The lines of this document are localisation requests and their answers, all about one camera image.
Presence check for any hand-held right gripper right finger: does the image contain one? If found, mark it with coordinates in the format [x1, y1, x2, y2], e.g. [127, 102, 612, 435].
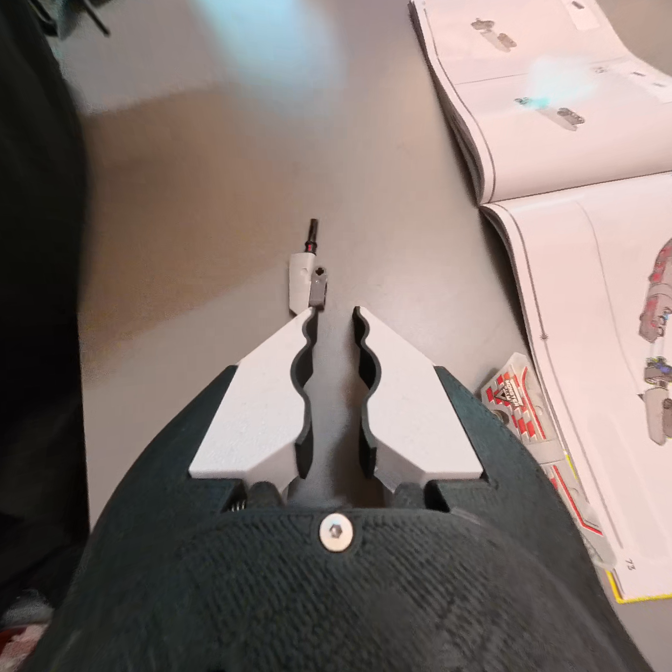
[353, 306, 485, 493]

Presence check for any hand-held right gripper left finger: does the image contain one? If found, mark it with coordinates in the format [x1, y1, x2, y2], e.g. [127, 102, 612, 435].
[187, 307, 320, 497]

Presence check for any white toy brick assembly with pin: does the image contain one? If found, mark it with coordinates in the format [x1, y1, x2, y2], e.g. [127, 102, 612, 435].
[288, 218, 330, 313]

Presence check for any grey desk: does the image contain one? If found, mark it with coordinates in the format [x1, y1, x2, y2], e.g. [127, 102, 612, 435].
[52, 0, 672, 672]

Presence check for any grey printed toy car body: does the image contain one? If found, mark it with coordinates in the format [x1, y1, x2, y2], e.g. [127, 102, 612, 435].
[480, 353, 617, 568]

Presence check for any person's dark clothing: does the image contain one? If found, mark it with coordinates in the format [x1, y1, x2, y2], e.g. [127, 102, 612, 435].
[0, 0, 90, 594]

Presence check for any open instruction booklet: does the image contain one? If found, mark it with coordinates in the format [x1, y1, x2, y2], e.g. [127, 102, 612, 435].
[408, 0, 672, 604]

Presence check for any thin black stick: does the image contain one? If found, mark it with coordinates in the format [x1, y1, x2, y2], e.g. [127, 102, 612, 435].
[42, 0, 112, 39]

